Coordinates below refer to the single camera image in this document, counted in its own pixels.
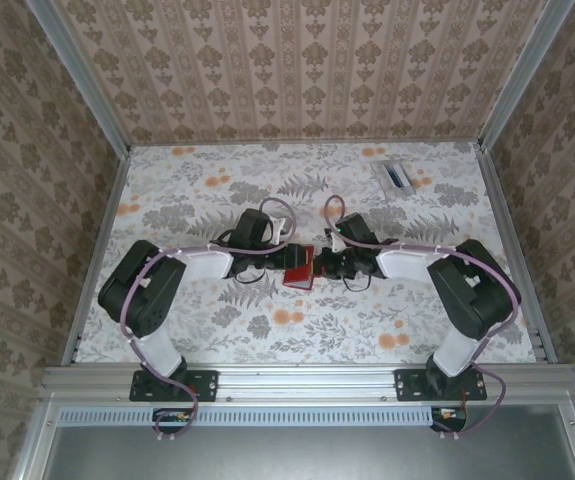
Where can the red card holder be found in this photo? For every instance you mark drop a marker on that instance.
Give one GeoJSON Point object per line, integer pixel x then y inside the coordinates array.
{"type": "Point", "coordinates": [298, 277]}

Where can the dark blue credit card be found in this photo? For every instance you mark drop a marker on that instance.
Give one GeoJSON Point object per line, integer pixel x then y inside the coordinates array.
{"type": "Point", "coordinates": [396, 175]}

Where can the clear plastic card case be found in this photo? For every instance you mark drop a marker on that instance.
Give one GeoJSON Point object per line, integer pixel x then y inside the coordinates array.
{"type": "Point", "coordinates": [392, 179]}

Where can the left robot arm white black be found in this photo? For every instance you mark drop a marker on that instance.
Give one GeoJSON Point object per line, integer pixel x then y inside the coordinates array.
{"type": "Point", "coordinates": [162, 350]}

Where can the aluminium side rail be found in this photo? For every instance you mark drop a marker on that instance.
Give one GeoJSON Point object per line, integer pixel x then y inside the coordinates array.
{"type": "Point", "coordinates": [504, 200]}
{"type": "Point", "coordinates": [97, 225]}

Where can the aluminium corner post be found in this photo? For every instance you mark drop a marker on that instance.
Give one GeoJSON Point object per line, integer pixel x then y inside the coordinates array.
{"type": "Point", "coordinates": [514, 75]}
{"type": "Point", "coordinates": [82, 75]}

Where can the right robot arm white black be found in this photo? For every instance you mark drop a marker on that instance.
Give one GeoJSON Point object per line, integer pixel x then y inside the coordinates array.
{"type": "Point", "coordinates": [454, 352]}

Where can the floral patterned table cover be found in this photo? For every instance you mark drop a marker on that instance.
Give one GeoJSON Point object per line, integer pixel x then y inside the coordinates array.
{"type": "Point", "coordinates": [317, 325]}

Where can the grey metal panel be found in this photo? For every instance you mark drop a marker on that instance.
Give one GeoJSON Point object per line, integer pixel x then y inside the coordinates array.
{"type": "Point", "coordinates": [297, 455]}

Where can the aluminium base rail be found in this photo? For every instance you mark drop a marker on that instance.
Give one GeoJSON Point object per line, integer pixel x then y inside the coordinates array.
{"type": "Point", "coordinates": [307, 382]}

